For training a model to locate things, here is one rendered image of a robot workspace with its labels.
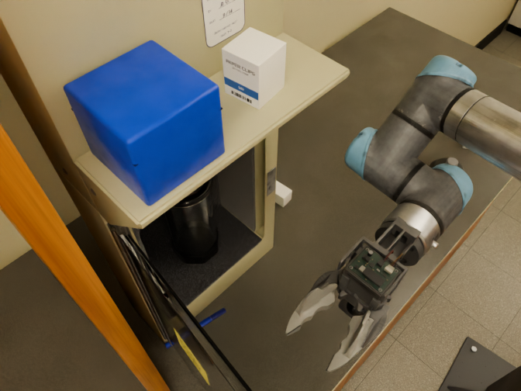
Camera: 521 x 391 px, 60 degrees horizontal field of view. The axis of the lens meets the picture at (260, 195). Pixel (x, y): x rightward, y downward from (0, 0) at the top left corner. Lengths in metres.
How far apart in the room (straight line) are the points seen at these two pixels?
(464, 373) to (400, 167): 1.45
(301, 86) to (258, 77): 0.08
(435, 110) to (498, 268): 1.71
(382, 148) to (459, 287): 1.57
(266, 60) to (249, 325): 0.63
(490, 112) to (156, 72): 0.45
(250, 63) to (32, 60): 0.20
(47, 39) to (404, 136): 0.50
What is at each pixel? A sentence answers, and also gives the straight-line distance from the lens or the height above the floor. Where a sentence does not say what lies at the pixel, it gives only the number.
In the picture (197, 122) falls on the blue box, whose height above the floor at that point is 1.57.
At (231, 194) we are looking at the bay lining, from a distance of 0.96.
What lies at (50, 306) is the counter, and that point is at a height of 0.94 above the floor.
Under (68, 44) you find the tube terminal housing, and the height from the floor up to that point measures 1.63.
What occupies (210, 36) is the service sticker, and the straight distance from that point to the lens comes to 0.54.
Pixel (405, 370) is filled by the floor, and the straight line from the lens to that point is 2.02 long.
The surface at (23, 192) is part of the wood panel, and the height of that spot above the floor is 1.60.
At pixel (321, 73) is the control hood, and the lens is 0.57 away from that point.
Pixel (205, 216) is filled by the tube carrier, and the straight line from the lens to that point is 0.85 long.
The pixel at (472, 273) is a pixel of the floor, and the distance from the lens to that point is 2.30.
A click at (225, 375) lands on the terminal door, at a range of 0.49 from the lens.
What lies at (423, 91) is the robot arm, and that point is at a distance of 0.72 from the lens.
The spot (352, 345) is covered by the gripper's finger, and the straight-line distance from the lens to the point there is 0.59.
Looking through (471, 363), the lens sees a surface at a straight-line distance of 2.10.
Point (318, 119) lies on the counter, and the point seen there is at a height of 0.94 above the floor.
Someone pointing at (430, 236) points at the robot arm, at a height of 1.32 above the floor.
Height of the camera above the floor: 1.86
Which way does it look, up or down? 53 degrees down
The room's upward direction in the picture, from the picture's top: straight up
